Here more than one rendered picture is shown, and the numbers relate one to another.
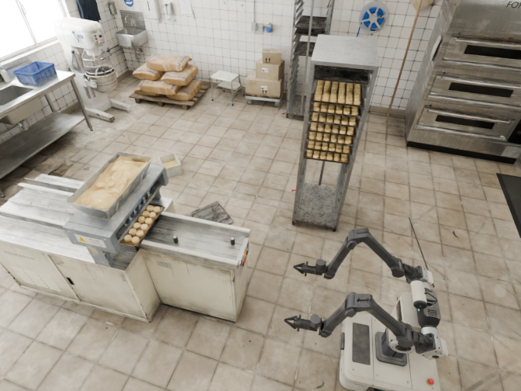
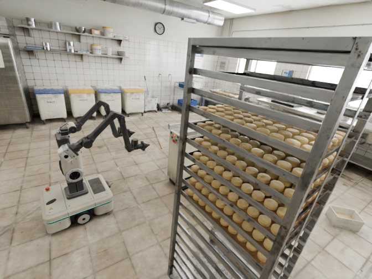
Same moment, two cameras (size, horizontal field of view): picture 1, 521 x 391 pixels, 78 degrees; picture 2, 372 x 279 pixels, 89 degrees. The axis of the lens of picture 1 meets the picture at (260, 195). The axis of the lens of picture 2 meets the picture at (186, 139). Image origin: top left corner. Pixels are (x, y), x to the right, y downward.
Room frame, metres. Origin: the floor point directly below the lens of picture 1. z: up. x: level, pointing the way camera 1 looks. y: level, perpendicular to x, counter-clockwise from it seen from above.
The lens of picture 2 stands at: (2.89, -1.55, 1.74)
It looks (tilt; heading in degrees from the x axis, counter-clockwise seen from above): 24 degrees down; 128
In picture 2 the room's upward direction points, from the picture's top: 6 degrees clockwise
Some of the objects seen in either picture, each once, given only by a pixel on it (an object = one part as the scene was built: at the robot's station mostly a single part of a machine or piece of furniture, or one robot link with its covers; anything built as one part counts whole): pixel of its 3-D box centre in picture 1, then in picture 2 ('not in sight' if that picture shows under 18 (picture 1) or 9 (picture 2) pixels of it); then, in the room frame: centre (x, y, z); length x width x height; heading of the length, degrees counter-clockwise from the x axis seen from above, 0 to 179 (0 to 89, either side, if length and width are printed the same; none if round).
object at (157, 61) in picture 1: (168, 62); not in sight; (5.53, 1.61, 0.62); 0.72 x 0.42 x 0.17; 80
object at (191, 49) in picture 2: (352, 162); (177, 190); (2.29, -0.81, 0.97); 0.03 x 0.03 x 1.70; 78
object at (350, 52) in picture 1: (328, 144); (238, 212); (2.63, -0.65, 0.93); 0.64 x 0.51 x 1.78; 168
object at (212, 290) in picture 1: (200, 271); (194, 154); (1.49, 0.48, 0.45); 0.70 x 0.34 x 0.90; 76
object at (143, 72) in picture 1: (153, 68); not in sight; (5.62, 1.91, 0.47); 0.72 x 0.42 x 0.17; 164
